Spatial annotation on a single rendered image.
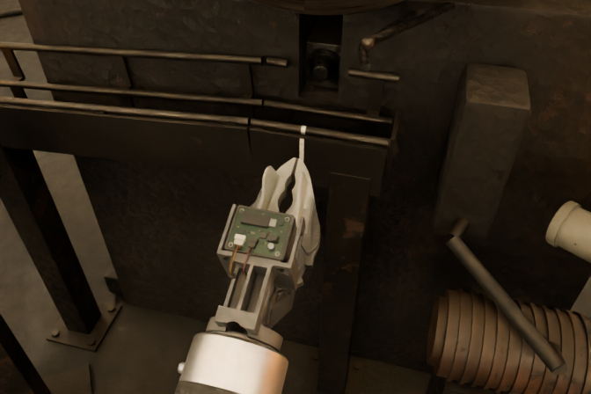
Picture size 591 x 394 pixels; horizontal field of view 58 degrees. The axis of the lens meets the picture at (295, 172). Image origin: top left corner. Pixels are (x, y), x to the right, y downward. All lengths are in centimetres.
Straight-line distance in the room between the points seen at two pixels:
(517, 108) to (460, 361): 34
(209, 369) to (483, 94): 43
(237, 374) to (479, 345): 40
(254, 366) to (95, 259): 115
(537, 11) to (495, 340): 42
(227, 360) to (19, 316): 111
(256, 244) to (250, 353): 10
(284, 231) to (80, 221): 125
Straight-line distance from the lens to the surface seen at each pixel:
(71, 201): 177
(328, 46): 80
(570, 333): 81
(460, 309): 78
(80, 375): 138
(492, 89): 69
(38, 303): 155
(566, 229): 71
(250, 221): 50
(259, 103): 80
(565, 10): 74
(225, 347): 47
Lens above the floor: 115
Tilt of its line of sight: 42 degrees down
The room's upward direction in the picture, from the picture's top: straight up
